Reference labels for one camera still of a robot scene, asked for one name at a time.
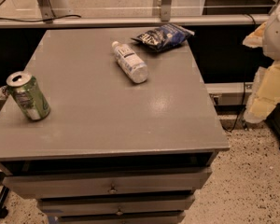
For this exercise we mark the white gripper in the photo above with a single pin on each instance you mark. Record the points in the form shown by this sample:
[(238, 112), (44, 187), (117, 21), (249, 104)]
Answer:
[(278, 32)]

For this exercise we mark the green soda can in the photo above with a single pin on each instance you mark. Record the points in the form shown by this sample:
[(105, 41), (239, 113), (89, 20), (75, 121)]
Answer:
[(24, 89)]

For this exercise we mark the blue chip bag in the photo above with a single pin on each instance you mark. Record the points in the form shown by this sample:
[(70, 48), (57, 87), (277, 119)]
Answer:
[(165, 37)]

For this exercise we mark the clear plastic water bottle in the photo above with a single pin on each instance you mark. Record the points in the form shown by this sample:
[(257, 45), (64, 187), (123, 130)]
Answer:
[(133, 66)]

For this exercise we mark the top drawer with knob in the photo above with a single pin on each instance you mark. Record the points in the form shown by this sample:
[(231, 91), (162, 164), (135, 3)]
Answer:
[(96, 184)]

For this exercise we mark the drawer with knob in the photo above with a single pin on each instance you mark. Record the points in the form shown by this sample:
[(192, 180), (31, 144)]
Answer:
[(96, 184), (117, 205)]

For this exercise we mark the grey drawer cabinet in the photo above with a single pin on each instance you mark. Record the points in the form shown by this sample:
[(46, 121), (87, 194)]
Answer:
[(100, 122)]

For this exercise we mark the bottom drawer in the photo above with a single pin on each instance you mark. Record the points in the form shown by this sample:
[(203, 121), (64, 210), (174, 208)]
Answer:
[(174, 217)]

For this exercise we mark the middle drawer with knob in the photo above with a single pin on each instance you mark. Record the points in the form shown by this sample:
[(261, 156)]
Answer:
[(117, 205)]

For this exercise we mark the metal rail frame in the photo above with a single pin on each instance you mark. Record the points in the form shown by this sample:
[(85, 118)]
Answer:
[(116, 13)]

